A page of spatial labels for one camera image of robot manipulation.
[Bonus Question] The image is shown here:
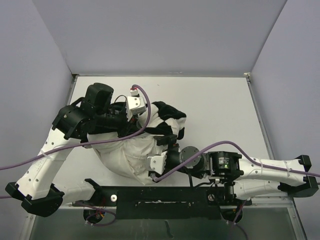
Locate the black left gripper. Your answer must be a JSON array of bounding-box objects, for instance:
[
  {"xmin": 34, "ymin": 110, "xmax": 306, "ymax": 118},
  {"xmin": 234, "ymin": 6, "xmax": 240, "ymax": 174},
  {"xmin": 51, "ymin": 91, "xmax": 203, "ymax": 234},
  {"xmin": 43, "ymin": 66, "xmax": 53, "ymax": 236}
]
[{"xmin": 96, "ymin": 107, "xmax": 145, "ymax": 140}]

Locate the white pillow insert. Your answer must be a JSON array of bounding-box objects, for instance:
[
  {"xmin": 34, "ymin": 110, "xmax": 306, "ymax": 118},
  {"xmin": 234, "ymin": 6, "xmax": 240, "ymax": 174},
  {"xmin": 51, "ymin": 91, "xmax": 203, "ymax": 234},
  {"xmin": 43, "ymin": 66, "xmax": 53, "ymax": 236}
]
[{"xmin": 92, "ymin": 136, "xmax": 168, "ymax": 185}]

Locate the black white checkered pillowcase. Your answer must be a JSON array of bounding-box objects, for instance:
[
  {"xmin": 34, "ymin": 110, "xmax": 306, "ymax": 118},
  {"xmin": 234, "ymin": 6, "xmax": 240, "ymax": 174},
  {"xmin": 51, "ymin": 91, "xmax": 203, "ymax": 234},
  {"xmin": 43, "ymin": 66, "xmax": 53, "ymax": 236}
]
[{"xmin": 87, "ymin": 101, "xmax": 187, "ymax": 142}]

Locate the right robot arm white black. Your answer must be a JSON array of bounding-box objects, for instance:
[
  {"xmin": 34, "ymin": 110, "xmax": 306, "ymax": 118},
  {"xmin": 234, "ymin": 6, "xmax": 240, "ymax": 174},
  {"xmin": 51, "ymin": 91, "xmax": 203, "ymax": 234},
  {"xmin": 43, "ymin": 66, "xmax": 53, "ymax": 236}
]
[{"xmin": 146, "ymin": 135, "xmax": 320, "ymax": 206}]

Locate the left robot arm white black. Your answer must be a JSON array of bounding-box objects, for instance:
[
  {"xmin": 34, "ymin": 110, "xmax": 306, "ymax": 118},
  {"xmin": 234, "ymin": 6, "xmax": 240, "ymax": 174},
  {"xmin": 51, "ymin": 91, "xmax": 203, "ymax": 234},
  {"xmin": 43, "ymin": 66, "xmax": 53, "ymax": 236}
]
[{"xmin": 5, "ymin": 82, "xmax": 150, "ymax": 217}]

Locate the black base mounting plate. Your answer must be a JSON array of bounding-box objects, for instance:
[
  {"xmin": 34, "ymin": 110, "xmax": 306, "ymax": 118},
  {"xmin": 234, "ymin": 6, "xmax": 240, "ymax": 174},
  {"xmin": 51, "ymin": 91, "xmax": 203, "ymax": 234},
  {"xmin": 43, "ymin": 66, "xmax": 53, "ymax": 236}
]
[{"xmin": 75, "ymin": 186, "xmax": 252, "ymax": 222}]

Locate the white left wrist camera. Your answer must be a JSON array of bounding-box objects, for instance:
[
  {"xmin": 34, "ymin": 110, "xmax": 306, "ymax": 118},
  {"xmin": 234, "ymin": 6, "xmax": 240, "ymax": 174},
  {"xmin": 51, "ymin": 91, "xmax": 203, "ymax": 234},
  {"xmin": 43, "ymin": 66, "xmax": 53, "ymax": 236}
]
[{"xmin": 125, "ymin": 87, "xmax": 147, "ymax": 122}]

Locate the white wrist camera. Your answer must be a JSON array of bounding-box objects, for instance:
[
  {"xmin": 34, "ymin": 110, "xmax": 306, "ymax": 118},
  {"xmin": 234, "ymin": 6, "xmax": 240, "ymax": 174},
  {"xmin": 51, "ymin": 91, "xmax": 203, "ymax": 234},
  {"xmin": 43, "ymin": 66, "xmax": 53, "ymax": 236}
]
[
  {"xmin": 125, "ymin": 87, "xmax": 147, "ymax": 122},
  {"xmin": 145, "ymin": 151, "xmax": 168, "ymax": 178}
]

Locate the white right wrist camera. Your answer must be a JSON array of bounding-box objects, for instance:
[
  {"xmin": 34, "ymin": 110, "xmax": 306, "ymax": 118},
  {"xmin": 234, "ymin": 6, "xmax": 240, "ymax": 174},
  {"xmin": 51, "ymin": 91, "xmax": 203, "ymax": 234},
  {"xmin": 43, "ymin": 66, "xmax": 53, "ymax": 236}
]
[{"xmin": 145, "ymin": 151, "xmax": 168, "ymax": 178}]

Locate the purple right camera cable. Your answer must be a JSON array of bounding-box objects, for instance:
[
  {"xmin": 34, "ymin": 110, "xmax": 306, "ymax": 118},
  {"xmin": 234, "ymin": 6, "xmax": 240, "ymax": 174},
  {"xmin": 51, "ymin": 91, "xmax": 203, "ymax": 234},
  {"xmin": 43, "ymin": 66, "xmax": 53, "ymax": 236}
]
[{"xmin": 151, "ymin": 141, "xmax": 320, "ymax": 240}]

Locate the purple camera cable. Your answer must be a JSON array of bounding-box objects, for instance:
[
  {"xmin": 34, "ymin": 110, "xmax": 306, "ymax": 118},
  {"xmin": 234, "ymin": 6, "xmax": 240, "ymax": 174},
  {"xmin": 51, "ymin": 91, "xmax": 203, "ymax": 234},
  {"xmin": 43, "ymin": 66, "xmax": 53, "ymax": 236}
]
[
  {"xmin": 0, "ymin": 84, "xmax": 152, "ymax": 200},
  {"xmin": 151, "ymin": 141, "xmax": 320, "ymax": 240}
]

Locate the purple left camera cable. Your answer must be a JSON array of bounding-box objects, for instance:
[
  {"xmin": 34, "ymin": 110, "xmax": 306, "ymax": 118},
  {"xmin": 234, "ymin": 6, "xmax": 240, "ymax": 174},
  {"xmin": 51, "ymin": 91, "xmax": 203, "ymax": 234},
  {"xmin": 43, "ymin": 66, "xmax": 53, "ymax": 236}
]
[{"xmin": 0, "ymin": 84, "xmax": 152, "ymax": 200}]

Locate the aluminium frame rail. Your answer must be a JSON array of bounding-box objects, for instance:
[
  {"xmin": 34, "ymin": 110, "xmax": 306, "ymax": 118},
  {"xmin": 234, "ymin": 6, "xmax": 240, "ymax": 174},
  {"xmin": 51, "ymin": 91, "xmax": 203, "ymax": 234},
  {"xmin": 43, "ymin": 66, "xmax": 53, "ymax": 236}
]
[{"xmin": 243, "ymin": 72, "xmax": 307, "ymax": 240}]

